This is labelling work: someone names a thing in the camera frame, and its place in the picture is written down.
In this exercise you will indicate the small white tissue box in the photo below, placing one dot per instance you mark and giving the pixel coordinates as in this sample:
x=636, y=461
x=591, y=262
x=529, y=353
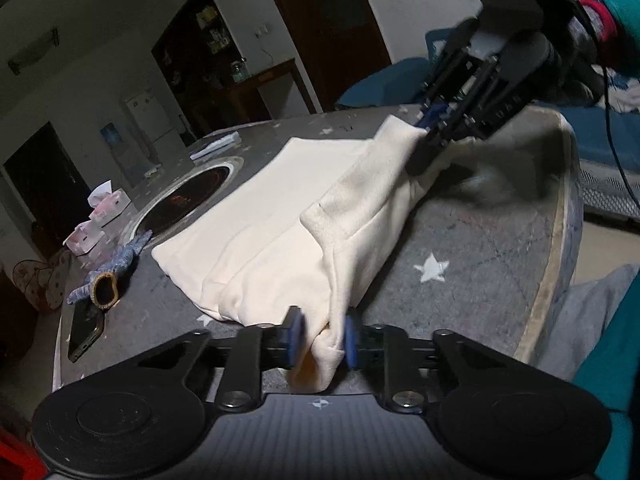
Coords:
x=84, y=237

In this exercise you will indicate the round induction cooktop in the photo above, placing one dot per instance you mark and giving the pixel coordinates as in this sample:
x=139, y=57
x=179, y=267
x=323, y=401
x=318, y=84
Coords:
x=167, y=211

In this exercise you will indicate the glass kettle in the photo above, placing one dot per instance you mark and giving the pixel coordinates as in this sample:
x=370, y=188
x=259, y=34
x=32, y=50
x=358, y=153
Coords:
x=239, y=70

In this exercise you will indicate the red plastic stool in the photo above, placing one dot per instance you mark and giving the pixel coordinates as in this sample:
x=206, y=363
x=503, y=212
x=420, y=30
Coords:
x=19, y=460

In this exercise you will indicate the cream sweater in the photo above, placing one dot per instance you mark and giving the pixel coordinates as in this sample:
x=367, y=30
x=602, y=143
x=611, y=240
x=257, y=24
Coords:
x=310, y=230

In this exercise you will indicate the white remote control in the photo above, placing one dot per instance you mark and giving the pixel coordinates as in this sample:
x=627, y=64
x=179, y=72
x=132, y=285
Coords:
x=217, y=145

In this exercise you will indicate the dark wooden side table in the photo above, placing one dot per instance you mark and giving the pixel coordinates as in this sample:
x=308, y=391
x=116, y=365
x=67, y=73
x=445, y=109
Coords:
x=268, y=79

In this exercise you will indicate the white refrigerator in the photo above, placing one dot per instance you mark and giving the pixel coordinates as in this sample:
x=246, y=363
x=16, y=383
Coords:
x=149, y=114

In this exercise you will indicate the blue knit work glove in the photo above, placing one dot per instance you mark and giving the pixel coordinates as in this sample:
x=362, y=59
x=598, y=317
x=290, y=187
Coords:
x=101, y=285

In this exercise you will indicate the blue sofa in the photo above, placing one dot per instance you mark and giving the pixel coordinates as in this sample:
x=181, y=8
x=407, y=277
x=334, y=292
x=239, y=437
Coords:
x=606, y=139

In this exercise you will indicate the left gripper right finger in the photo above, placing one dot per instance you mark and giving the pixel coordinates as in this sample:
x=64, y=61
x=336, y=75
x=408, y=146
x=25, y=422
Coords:
x=384, y=356

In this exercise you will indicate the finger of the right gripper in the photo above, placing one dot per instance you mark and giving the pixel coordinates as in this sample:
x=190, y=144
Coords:
x=430, y=116
x=439, y=144

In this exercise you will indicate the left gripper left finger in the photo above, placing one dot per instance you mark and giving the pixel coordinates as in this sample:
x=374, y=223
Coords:
x=254, y=350

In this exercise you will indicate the pink white tissue box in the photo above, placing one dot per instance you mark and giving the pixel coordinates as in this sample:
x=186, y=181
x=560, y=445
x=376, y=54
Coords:
x=106, y=203

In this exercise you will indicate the black smartphone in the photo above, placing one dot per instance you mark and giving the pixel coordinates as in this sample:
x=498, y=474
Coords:
x=87, y=327

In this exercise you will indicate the spotted play tent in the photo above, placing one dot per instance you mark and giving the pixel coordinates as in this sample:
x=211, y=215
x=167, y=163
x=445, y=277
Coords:
x=43, y=283

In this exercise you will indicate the water dispenser with bottle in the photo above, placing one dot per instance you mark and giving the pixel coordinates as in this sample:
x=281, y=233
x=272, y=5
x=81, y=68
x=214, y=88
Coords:
x=130, y=160

